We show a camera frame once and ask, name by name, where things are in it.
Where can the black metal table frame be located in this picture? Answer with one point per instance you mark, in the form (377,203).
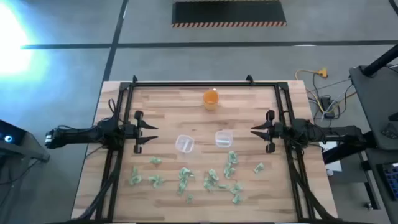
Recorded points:
(202,84)

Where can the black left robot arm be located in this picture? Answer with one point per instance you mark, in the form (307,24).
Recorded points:
(81,135)

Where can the black power strip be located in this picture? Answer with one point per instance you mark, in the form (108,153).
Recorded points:
(326,104)

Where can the black hazard-striped floor mat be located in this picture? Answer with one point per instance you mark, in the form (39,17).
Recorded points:
(228,12)

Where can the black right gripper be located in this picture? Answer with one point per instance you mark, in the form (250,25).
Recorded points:
(280,130)

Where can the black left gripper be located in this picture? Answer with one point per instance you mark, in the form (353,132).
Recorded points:
(130,132)

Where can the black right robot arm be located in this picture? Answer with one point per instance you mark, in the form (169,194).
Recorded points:
(329,133)

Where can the white paper sheet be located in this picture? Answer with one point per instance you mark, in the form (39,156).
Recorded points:
(331,149)

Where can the clear plastic container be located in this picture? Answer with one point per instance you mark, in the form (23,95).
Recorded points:
(224,137)
(185,143)

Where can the green paper wrapper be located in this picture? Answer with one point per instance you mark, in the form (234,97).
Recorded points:
(208,184)
(213,174)
(236,188)
(185,172)
(155,160)
(258,168)
(233,157)
(181,187)
(229,170)
(223,186)
(156,180)
(189,198)
(236,198)
(135,179)

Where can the black pole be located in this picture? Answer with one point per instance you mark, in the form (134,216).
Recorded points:
(382,60)

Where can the black cart stand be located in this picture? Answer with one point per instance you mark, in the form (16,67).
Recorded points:
(348,151)

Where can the grey cart top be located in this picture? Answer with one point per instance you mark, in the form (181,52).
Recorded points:
(376,99)

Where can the black blue-lit keyboard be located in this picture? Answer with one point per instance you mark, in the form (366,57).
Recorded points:
(391,183)

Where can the yellow orange cup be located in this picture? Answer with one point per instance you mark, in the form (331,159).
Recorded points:
(211,101)

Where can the grey console with blue light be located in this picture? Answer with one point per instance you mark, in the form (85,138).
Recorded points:
(9,137)

